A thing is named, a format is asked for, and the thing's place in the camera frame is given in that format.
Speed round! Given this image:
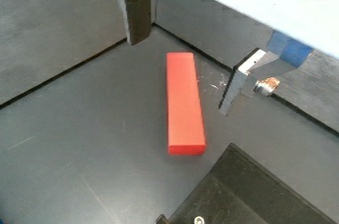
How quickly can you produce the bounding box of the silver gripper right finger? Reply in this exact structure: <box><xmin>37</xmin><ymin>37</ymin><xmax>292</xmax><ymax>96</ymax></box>
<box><xmin>219</xmin><ymin>31</ymin><xmax>313</xmax><ymax>115</ymax></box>

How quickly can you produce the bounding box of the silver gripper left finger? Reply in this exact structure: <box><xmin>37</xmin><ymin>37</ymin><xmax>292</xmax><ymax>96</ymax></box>
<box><xmin>117</xmin><ymin>0</ymin><xmax>151</xmax><ymax>46</ymax></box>

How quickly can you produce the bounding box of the red rectangular block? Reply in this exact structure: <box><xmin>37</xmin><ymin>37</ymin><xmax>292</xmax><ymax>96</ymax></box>
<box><xmin>167</xmin><ymin>53</ymin><xmax>207</xmax><ymax>155</ymax></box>

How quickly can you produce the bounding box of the black curved fixture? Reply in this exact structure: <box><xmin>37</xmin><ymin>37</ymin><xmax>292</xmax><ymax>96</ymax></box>
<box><xmin>155</xmin><ymin>144</ymin><xmax>339</xmax><ymax>224</ymax></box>

